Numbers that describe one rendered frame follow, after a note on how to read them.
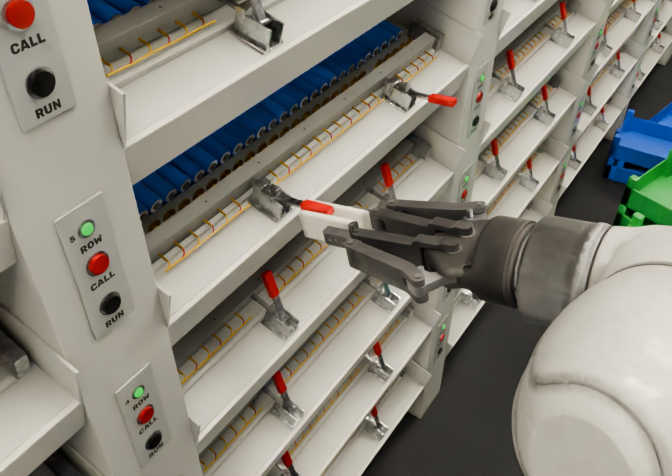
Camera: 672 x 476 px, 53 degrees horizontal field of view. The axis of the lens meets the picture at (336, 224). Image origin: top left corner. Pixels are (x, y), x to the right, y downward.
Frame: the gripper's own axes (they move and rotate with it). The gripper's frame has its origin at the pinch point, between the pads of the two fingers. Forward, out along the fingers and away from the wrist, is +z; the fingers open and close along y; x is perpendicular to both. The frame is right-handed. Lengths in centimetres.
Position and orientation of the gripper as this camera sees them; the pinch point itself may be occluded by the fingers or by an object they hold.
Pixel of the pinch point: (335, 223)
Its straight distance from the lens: 68.1
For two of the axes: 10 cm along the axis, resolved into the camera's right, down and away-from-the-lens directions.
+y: 5.7, -5.3, 6.2
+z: -8.0, -1.7, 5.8
